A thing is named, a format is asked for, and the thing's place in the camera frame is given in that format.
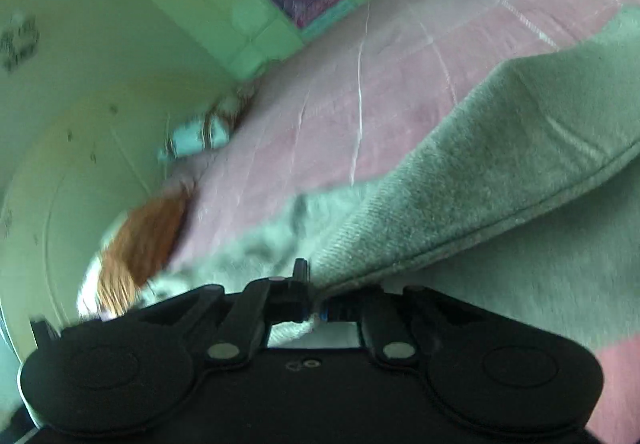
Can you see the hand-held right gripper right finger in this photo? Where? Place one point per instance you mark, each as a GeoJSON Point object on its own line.
{"type": "Point", "coordinates": [342, 313]}

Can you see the patterned pillow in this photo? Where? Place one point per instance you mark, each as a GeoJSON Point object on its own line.
{"type": "Point", "coordinates": [192, 139]}

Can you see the pink checked bed blanket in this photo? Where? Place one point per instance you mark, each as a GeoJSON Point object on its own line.
{"type": "Point", "coordinates": [375, 89]}

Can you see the grey pants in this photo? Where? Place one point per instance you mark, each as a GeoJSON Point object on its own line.
{"type": "Point", "coordinates": [500, 149]}

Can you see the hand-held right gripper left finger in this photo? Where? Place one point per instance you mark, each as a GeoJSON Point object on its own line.
{"type": "Point", "coordinates": [300, 294]}

